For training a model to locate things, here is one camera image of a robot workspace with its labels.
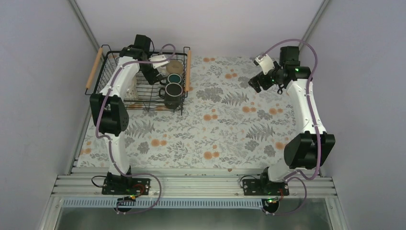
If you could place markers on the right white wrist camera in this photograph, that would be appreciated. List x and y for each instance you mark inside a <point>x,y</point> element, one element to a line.
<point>265,62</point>

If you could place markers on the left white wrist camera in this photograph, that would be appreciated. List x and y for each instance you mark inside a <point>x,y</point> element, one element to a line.
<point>158,61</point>

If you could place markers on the beige mug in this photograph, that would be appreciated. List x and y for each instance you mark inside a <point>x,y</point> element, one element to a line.
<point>174,67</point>

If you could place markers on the matte black mug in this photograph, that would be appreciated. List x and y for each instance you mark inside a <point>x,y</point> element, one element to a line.
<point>171,94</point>

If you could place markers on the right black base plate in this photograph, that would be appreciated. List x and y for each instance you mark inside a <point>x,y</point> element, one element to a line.
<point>254,187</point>

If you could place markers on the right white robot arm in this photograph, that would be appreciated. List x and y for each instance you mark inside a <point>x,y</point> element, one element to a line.
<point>310,148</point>

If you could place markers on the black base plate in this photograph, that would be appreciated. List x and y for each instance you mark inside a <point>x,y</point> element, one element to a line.
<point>254,187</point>
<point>126,186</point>

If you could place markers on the dark green mug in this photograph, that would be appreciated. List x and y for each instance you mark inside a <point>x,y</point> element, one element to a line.
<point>171,78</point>

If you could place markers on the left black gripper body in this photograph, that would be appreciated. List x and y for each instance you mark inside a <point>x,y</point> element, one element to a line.
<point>148,75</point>

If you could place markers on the patterned white mug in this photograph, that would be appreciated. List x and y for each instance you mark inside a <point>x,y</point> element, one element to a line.
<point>132,92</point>

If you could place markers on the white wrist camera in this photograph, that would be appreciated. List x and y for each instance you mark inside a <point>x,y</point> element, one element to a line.
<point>265,62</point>
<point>158,61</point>

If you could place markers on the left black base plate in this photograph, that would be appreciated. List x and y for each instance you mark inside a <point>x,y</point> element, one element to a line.
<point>126,186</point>

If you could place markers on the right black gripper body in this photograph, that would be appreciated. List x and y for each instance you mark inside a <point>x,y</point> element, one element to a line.
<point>276,78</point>

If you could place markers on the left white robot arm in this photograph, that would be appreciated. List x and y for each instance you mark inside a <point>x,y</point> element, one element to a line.
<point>109,113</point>

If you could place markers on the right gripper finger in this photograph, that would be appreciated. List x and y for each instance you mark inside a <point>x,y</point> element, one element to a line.
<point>254,83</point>
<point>260,86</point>

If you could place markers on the aluminium rail frame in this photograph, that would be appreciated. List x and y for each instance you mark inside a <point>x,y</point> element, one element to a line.
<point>202,188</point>

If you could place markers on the floral table mat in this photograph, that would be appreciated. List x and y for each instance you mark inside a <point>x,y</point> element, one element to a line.
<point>224,122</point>

